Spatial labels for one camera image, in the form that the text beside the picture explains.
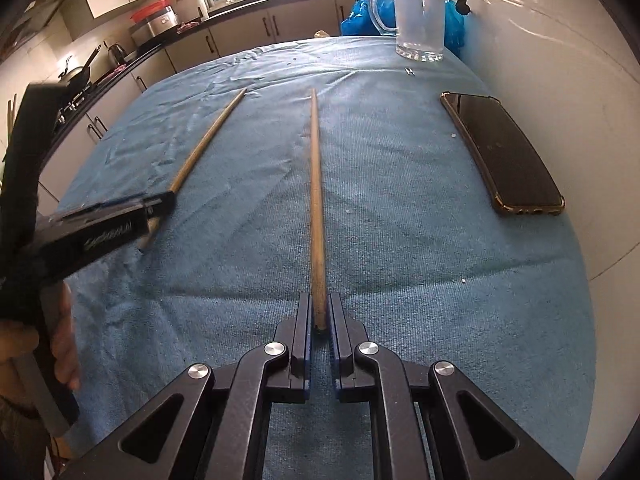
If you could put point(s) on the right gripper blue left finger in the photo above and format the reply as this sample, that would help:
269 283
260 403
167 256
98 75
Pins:
206 423

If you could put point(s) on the person left hand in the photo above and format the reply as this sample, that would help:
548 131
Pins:
18 339

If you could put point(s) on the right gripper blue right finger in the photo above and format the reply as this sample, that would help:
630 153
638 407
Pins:
429 421

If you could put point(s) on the wooden chopstick two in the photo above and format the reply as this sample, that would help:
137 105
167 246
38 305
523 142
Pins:
192 160

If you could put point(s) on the steel pot red lid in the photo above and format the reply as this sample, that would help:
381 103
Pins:
152 21

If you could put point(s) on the blue plastic bag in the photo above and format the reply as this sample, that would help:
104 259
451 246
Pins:
358 22

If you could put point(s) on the clear glass mug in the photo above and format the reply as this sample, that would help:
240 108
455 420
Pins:
419 30

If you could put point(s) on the wooden chopstick five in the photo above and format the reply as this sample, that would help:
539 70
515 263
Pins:
317 252

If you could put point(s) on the lower kitchen cabinets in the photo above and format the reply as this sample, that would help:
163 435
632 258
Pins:
254 24

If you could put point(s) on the electric kettle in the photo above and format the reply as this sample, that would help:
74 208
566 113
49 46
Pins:
117 54

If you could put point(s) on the black smartphone in case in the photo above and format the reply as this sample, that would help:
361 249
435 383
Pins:
515 177

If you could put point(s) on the black wok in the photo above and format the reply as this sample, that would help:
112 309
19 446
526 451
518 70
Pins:
77 78

